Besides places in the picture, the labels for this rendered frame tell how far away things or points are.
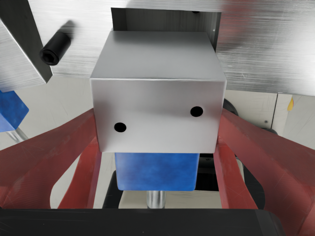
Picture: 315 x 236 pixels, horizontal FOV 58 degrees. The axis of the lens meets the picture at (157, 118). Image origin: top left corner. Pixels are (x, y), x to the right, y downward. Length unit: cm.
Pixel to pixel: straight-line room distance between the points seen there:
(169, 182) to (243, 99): 83
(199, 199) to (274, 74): 37
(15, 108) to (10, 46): 7
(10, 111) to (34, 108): 139
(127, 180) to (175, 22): 9
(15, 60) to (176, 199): 36
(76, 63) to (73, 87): 128
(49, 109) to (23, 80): 138
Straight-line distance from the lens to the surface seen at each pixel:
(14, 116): 28
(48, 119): 169
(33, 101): 163
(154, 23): 18
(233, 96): 97
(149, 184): 16
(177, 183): 16
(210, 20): 17
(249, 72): 16
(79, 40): 16
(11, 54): 24
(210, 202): 51
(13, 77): 26
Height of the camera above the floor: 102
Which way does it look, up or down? 45 degrees down
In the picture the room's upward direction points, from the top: 168 degrees counter-clockwise
